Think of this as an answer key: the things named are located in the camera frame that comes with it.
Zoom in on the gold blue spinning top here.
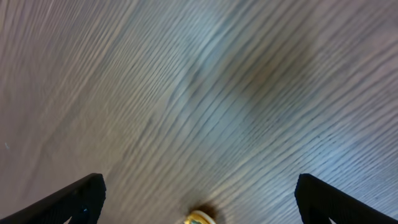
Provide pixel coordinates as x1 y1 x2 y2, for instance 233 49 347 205
183 210 216 224

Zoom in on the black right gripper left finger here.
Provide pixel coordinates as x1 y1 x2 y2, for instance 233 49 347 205
1 173 106 224

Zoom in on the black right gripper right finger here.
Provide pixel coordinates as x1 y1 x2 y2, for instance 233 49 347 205
294 174 397 224

